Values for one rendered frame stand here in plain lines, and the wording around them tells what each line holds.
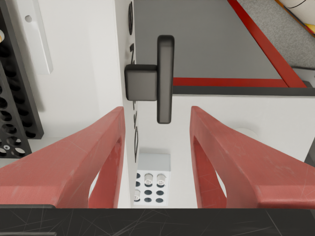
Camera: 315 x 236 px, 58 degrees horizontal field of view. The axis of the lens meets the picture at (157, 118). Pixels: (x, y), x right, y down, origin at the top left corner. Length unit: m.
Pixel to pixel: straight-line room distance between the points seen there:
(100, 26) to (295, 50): 1.16
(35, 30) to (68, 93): 0.07
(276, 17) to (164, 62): 1.03
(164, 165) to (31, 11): 0.28
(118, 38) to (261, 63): 0.39
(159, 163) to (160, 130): 0.05
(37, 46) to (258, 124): 0.31
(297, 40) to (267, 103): 0.87
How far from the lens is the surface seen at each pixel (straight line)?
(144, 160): 0.45
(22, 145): 0.29
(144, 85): 0.21
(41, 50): 0.29
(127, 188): 0.26
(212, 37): 0.65
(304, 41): 1.30
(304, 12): 0.95
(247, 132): 0.44
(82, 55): 0.29
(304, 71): 1.34
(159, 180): 0.43
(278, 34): 1.25
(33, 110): 0.30
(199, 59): 0.53
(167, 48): 0.20
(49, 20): 0.29
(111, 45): 0.18
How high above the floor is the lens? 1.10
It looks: 54 degrees down
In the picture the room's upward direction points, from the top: 178 degrees counter-clockwise
